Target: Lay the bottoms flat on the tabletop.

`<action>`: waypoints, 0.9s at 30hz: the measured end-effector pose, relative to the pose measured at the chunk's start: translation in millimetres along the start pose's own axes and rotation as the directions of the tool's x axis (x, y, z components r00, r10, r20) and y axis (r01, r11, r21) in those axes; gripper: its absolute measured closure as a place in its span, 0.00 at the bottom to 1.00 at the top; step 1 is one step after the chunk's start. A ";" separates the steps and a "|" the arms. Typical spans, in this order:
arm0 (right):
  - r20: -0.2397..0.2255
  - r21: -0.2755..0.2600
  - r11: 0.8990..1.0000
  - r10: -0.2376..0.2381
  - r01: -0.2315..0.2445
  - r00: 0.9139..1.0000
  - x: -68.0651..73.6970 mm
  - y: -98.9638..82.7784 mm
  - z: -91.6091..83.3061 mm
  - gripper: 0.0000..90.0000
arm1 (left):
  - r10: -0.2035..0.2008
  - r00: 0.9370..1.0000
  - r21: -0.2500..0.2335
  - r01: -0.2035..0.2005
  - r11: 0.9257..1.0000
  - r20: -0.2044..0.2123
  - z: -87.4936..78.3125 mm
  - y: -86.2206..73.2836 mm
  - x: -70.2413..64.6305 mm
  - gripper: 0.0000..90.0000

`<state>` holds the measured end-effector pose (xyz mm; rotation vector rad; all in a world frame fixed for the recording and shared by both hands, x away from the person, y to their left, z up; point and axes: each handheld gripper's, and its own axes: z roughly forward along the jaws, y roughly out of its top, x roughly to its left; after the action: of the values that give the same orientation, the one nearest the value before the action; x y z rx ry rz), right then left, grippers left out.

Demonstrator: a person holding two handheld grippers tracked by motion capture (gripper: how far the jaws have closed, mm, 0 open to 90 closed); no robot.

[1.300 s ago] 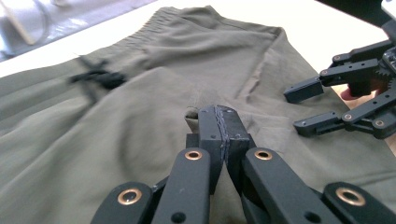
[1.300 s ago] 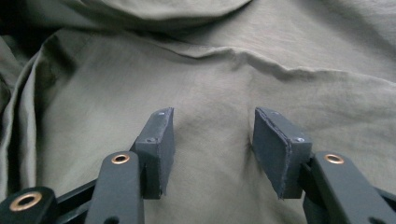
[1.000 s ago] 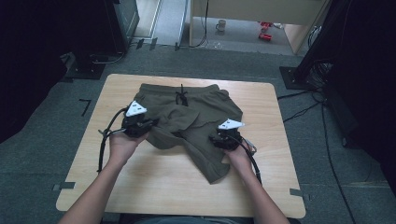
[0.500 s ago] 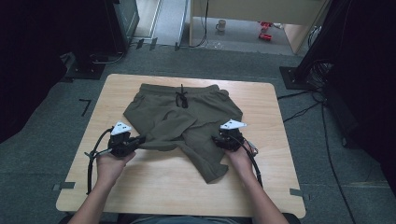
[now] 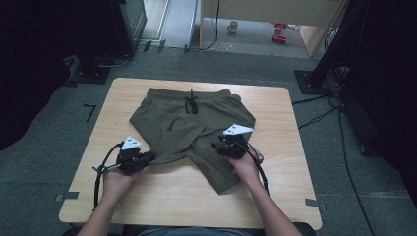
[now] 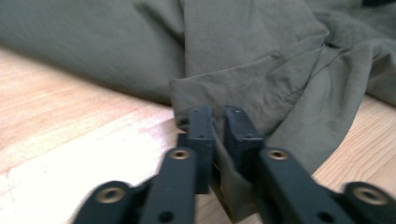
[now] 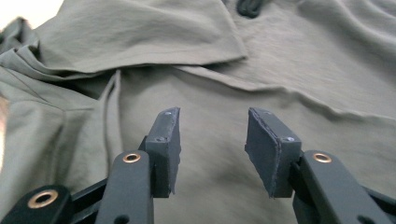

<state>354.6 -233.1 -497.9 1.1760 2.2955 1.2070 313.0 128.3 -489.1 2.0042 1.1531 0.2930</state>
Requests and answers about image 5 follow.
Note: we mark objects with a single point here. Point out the person's right hand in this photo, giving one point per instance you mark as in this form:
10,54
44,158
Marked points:
245,168

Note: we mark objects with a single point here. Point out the grey tape strip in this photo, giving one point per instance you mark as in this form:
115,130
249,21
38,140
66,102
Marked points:
314,204
67,196

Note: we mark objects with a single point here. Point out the beige mug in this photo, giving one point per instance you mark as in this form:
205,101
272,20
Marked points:
233,26

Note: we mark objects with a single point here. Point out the dark curtain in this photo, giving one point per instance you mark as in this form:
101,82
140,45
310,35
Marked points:
32,65
387,82

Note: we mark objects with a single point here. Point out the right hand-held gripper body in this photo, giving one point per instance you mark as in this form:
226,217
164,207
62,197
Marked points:
234,146

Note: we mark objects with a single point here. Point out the black tape corner mark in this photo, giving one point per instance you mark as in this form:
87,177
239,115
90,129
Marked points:
90,109

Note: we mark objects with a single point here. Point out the beige wooden desk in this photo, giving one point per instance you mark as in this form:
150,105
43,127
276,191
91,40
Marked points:
262,10

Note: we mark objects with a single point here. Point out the small red clamp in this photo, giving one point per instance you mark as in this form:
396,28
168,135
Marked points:
279,26

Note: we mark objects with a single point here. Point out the large red clamp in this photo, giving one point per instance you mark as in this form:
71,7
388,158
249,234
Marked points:
279,38

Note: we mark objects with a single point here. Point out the black cabinet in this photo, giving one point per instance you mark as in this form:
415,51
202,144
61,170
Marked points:
129,23

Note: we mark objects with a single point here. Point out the black stand base plate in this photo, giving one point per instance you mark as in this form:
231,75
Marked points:
90,73
309,83

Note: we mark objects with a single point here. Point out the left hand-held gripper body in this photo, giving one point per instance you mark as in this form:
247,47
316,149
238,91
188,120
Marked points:
130,159

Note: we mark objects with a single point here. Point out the person's left hand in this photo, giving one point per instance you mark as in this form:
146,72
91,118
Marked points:
118,183

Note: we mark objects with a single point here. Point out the olive green shorts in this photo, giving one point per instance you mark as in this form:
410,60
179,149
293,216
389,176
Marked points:
183,128

